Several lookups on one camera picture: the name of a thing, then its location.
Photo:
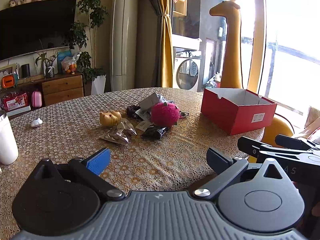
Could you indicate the red cardboard box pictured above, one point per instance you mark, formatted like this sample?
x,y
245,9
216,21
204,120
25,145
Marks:
x,y
235,116

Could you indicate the small white round gadget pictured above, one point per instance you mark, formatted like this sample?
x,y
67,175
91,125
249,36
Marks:
x,y
36,122

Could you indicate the silver foil snack packet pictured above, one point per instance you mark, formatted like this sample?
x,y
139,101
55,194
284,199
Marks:
x,y
117,132

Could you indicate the yellow and grey curtain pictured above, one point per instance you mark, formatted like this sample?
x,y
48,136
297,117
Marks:
x,y
162,42

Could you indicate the patterned tablecloth desktop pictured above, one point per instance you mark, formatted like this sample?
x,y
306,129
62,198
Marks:
x,y
70,135

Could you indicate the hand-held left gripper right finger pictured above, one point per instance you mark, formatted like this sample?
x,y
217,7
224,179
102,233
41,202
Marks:
x,y
217,158

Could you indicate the wooden television cabinet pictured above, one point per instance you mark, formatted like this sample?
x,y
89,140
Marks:
x,y
62,90

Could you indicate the pink fluffy plush ball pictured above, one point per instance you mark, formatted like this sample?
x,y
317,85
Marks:
x,y
163,113

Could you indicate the photo frame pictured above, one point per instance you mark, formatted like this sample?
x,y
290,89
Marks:
x,y
7,70

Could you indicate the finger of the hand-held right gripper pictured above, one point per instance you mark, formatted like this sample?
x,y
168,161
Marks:
x,y
252,146
292,141

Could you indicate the black cylinder speaker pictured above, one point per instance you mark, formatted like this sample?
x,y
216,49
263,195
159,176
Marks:
x,y
25,70

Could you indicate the white printed packet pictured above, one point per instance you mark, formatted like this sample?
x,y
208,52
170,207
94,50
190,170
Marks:
x,y
143,125

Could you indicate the yellow giraffe statue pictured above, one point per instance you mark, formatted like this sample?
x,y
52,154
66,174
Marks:
x,y
232,55

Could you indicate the plastic bag of oranges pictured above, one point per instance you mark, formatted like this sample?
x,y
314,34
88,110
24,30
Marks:
x,y
71,63

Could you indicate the white plant pot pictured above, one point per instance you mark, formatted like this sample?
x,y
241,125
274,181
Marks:
x,y
98,85

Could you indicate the red gift box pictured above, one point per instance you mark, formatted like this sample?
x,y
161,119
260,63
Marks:
x,y
15,101

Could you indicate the black flat television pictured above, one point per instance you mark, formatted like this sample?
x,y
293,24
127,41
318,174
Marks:
x,y
35,27

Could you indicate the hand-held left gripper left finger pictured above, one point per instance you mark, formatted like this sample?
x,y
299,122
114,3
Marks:
x,y
98,161

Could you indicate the tall green houseplant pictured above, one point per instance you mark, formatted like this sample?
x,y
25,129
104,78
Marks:
x,y
91,15

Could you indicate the grey small box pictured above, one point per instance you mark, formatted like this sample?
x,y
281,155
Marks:
x,y
151,101

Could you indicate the small plant in vase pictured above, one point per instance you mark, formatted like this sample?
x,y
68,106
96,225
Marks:
x,y
49,70

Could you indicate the grey plush toy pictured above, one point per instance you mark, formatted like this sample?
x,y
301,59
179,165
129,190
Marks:
x,y
13,2

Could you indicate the white tumbler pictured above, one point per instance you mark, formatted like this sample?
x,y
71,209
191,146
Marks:
x,y
7,140

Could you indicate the white shoe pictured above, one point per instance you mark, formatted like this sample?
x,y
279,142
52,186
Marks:
x,y
218,76

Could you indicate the orange small clock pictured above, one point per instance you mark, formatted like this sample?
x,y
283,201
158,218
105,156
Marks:
x,y
8,82

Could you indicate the white standing air conditioner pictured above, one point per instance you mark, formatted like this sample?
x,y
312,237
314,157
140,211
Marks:
x,y
123,35

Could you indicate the white washing machine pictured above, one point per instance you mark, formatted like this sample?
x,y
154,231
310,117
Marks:
x,y
187,71

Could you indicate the black snack packet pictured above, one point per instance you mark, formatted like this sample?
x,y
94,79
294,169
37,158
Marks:
x,y
155,132

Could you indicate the pink small case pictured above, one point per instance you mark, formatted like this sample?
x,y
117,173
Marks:
x,y
36,99

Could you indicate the blue box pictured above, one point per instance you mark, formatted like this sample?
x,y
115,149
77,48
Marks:
x,y
62,60

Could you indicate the gold pig figurine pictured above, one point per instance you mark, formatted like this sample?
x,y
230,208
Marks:
x,y
110,118

